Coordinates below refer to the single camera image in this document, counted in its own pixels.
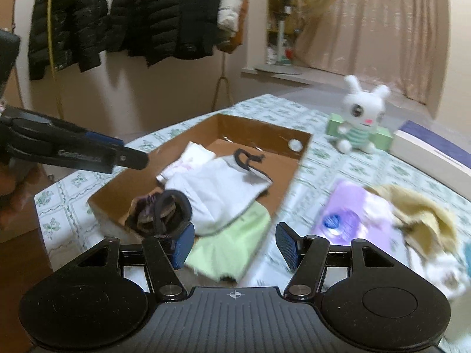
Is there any dark patterned scrunchie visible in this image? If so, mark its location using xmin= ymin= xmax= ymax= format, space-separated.
xmin=125 ymin=190 xmax=193 ymax=237

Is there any light green cloth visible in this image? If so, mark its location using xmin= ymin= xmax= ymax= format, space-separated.
xmin=185 ymin=202 xmax=271 ymax=282

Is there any white fabric piece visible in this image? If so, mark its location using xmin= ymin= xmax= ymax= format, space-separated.
xmin=156 ymin=141 xmax=216 ymax=186

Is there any white sock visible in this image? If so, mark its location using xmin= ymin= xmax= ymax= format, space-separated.
xmin=165 ymin=148 xmax=273 ymax=237

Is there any brown cardboard box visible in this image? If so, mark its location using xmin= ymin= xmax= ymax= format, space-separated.
xmin=89 ymin=114 xmax=311 ymax=240

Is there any black hair tie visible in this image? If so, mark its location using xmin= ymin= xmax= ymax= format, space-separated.
xmin=234 ymin=148 xmax=266 ymax=171

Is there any yellow towel cloth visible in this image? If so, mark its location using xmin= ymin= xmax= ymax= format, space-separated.
xmin=366 ymin=184 xmax=459 ymax=259

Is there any white mesh drawstring bag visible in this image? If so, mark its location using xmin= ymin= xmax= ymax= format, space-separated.
xmin=407 ymin=246 xmax=470 ymax=300

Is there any blue surgical face mask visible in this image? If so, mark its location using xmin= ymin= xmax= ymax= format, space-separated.
xmin=464 ymin=242 xmax=471 ymax=271

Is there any purple tissue pack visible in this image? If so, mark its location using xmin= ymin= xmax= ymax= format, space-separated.
xmin=312 ymin=180 xmax=404 ymax=256

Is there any floral tablecloth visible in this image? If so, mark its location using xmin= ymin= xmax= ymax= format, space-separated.
xmin=34 ymin=94 xmax=470 ymax=269

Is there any black puffer jacket left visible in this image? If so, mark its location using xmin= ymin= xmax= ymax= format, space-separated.
xmin=28 ymin=0 xmax=108 ymax=81

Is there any black puffer jacket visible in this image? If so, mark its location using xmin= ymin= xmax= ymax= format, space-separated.
xmin=106 ymin=0 xmax=220 ymax=66
xmin=28 ymin=0 xmax=108 ymax=81

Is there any green small box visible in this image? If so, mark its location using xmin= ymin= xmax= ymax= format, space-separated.
xmin=326 ymin=113 xmax=393 ymax=151

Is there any black puffer jacket middle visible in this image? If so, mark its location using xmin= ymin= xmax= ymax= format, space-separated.
xmin=106 ymin=0 xmax=220 ymax=66

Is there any orange brown jacket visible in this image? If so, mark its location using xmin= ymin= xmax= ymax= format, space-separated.
xmin=216 ymin=0 xmax=249 ymax=54

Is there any white plush bunny toy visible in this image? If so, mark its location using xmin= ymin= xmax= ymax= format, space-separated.
xmin=336 ymin=75 xmax=390 ymax=154

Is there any white and blue flat box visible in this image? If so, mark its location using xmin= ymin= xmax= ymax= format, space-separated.
xmin=389 ymin=120 xmax=471 ymax=200

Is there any standing fan base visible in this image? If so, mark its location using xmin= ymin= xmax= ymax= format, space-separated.
xmin=255 ymin=18 xmax=303 ymax=75

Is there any white puffer jacket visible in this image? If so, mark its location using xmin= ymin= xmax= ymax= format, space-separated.
xmin=216 ymin=0 xmax=247 ymax=32

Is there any cluttered shelf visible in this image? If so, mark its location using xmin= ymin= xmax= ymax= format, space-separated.
xmin=266 ymin=0 xmax=299 ymax=65

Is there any beige curtain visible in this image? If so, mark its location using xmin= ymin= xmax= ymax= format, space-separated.
xmin=295 ymin=0 xmax=450 ymax=109

